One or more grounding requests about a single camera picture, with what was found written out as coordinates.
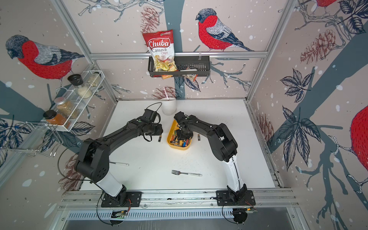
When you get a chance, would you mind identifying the pale lid spice jar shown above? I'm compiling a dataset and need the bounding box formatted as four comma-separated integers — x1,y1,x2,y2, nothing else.
87,72,101,87

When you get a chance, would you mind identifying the chrome wire hook rack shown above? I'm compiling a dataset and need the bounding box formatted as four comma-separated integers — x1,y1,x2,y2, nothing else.
1,120,63,160

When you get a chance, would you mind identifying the black wire wall basket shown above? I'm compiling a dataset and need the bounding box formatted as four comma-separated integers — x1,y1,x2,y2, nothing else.
148,56,210,78

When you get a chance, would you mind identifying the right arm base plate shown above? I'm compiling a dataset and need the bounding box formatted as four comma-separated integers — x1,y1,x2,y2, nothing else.
216,190,256,206

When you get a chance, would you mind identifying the silver fork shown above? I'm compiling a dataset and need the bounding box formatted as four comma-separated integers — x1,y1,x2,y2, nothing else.
171,170,202,177

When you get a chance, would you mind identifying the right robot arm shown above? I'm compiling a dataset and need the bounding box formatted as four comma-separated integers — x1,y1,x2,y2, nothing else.
174,112,248,204

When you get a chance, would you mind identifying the white wire spice rack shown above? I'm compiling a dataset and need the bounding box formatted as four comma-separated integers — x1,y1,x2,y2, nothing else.
52,70,105,132

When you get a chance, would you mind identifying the white cup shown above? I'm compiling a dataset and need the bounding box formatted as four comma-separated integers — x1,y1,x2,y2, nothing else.
161,97,176,116

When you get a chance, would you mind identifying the yellow plastic storage tray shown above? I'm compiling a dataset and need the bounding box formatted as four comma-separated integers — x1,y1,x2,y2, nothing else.
167,120,192,150

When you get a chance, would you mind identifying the black lid spice jar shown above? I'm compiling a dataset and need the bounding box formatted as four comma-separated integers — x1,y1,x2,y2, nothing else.
68,74,93,99

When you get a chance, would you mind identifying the silver lid spice jar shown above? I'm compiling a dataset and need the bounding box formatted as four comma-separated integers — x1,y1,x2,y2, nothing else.
54,97,79,119

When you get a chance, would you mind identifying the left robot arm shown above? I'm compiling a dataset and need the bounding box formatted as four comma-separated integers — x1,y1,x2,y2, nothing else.
75,108,163,204

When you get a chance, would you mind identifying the red cassava chips bag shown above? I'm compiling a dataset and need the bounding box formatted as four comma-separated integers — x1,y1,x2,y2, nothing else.
142,30,177,72

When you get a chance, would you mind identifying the orange spice jar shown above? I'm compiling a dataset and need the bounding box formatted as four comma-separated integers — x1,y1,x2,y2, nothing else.
43,110,67,126

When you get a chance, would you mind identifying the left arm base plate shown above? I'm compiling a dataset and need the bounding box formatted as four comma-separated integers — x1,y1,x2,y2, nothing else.
101,191,143,208

